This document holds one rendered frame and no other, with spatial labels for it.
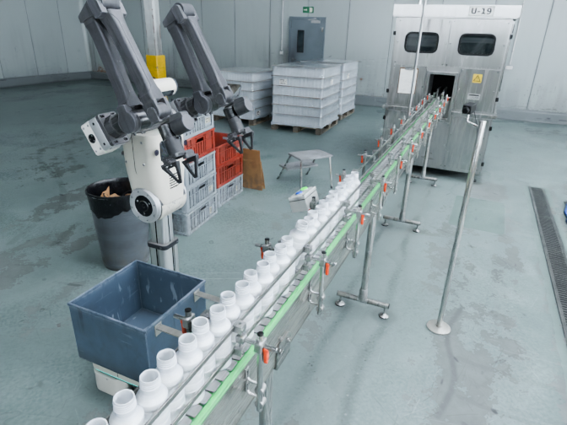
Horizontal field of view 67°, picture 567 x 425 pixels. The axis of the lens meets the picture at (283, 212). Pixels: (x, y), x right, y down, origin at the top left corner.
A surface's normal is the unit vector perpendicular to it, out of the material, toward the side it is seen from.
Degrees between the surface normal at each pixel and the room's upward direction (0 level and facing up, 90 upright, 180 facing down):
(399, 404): 0
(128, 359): 90
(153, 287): 90
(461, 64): 90
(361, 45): 90
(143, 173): 101
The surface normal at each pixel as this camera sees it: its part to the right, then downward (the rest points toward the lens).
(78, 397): 0.03, -0.92
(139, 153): -0.40, 0.35
